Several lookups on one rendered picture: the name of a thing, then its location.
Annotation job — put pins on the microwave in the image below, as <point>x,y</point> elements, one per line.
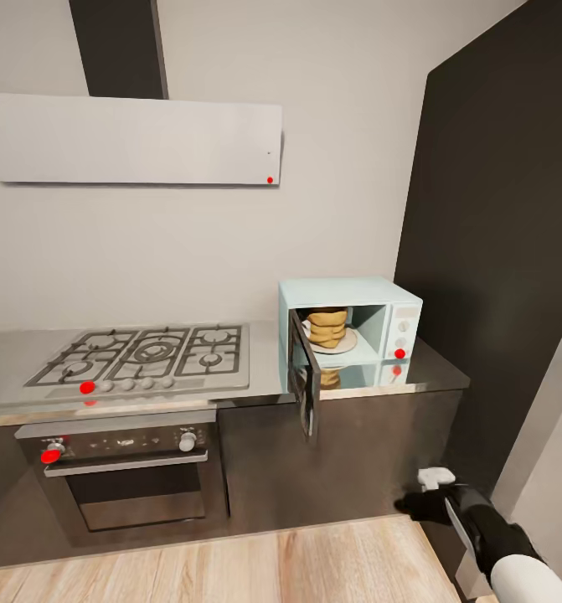
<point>381,324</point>

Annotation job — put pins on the burner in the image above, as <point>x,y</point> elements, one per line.
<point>114,363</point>

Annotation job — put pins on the fridge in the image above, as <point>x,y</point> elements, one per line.
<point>481,245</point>

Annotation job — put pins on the oven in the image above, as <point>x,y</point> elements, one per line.
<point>132,477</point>

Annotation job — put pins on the popcorn bag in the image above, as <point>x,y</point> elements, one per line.
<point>324,325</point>

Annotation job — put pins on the range hood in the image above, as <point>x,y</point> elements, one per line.
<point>127,130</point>

